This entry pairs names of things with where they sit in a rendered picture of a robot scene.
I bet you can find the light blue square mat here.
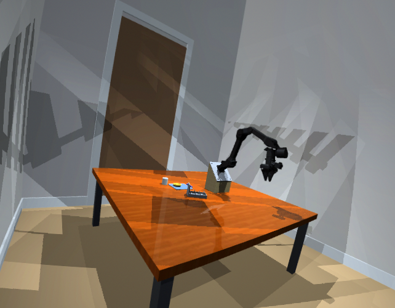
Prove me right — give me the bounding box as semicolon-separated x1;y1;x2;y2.
168;184;188;190

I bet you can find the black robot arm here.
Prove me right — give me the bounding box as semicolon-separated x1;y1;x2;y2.
217;126;289;172

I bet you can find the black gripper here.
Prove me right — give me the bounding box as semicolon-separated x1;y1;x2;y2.
260;157;278;182

